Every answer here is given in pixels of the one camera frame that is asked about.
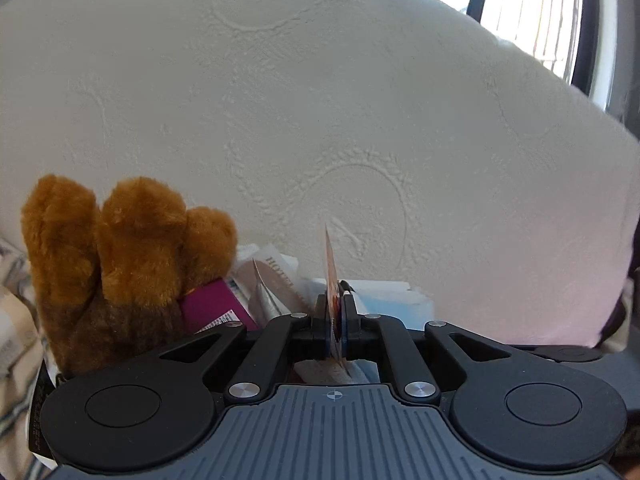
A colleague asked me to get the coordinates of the cream embossed pillow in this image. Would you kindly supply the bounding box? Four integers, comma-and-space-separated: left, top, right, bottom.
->
0, 0, 640, 348

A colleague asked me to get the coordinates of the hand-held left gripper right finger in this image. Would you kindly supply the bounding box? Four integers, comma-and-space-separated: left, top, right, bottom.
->
336, 294, 516, 406

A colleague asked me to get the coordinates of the black printed strap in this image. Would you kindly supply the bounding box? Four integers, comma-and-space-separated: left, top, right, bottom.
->
29, 372, 56, 461

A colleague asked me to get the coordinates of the maroon booklet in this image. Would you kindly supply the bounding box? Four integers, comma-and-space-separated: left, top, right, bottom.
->
180, 280, 260, 335

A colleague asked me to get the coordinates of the silver sachet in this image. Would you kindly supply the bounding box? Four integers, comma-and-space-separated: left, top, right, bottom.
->
252, 257, 296, 326

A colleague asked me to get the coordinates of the thin orange card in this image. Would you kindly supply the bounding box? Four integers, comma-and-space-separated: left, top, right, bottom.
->
322, 225, 351, 373

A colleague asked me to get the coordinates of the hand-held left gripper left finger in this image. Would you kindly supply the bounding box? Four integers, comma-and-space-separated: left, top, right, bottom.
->
160, 294, 335, 403

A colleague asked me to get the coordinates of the white printed paper packet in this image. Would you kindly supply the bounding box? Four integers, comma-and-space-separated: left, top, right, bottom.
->
235, 244, 311, 321

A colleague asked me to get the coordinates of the barred window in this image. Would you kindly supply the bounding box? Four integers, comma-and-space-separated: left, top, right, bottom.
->
370, 0, 640, 133

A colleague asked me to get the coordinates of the white soft packet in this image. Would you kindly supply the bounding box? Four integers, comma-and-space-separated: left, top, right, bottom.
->
292, 357, 383, 386

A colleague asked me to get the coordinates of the striped blanket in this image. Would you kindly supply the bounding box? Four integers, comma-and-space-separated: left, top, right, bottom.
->
0, 237, 56, 480

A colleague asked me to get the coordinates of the brown plush toy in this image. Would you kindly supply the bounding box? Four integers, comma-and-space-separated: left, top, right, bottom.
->
21, 174, 239, 378

